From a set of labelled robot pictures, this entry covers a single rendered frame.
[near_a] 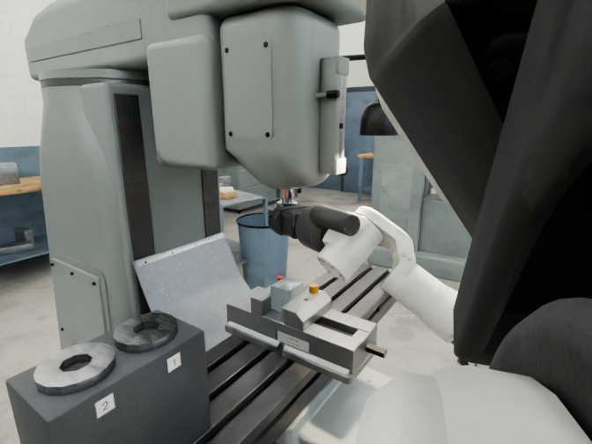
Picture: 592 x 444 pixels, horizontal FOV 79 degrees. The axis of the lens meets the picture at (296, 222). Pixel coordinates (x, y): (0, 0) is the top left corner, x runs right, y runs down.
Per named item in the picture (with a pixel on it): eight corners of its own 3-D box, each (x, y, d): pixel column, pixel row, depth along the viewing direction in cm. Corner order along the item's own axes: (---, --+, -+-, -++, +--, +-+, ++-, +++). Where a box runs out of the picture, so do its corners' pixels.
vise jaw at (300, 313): (331, 308, 86) (332, 292, 85) (303, 332, 76) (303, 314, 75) (310, 301, 90) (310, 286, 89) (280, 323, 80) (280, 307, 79)
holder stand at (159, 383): (212, 428, 61) (204, 321, 56) (75, 551, 43) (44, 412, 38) (167, 398, 68) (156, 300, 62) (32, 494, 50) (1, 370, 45)
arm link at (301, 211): (318, 194, 79) (353, 203, 70) (318, 235, 82) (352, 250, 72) (267, 199, 73) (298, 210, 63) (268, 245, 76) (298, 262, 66)
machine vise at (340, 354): (379, 348, 83) (382, 305, 80) (350, 386, 71) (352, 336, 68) (261, 306, 102) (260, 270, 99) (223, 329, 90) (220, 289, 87)
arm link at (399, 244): (358, 213, 66) (420, 259, 62) (327, 249, 64) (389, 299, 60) (361, 198, 60) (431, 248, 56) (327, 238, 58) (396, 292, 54)
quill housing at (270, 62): (346, 181, 82) (351, 23, 73) (295, 195, 65) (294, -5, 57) (278, 173, 92) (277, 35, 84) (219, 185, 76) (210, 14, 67)
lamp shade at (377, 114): (397, 136, 64) (400, 99, 62) (357, 135, 66) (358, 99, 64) (398, 134, 71) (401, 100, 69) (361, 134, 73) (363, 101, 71)
